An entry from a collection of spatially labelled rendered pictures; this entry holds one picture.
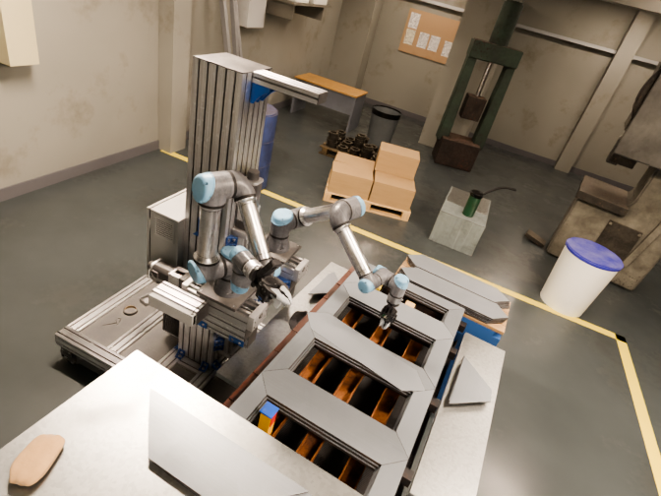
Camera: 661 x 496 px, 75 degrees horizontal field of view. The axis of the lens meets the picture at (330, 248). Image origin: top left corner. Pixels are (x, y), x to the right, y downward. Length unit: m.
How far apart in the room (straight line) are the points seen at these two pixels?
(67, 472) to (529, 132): 10.15
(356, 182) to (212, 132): 3.58
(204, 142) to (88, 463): 1.33
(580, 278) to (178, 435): 4.19
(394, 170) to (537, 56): 5.44
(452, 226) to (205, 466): 4.29
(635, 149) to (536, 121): 5.20
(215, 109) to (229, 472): 1.42
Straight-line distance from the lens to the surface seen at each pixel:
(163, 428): 1.65
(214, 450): 1.61
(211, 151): 2.10
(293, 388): 2.06
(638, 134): 5.62
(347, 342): 2.33
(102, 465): 1.64
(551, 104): 10.60
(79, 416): 1.75
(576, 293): 5.10
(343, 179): 5.45
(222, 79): 1.98
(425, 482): 2.13
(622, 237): 6.21
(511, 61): 8.08
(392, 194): 5.52
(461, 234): 5.35
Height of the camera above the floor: 2.45
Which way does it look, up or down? 32 degrees down
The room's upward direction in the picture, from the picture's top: 15 degrees clockwise
